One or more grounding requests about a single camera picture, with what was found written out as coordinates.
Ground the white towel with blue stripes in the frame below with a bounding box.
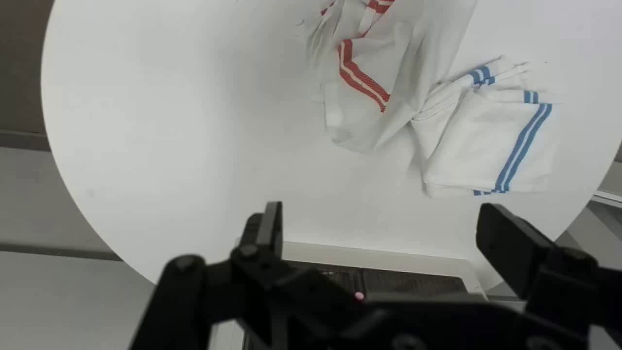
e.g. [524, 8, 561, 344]
[410, 57, 559, 197]

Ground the round white table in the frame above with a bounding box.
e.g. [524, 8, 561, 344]
[40, 0, 622, 278]

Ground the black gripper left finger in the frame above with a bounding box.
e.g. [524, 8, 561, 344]
[233, 203, 283, 273]

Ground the white towel with red stripes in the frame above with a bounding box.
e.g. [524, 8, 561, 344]
[299, 0, 478, 154]

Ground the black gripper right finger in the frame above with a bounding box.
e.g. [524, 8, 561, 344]
[476, 204, 586, 304]

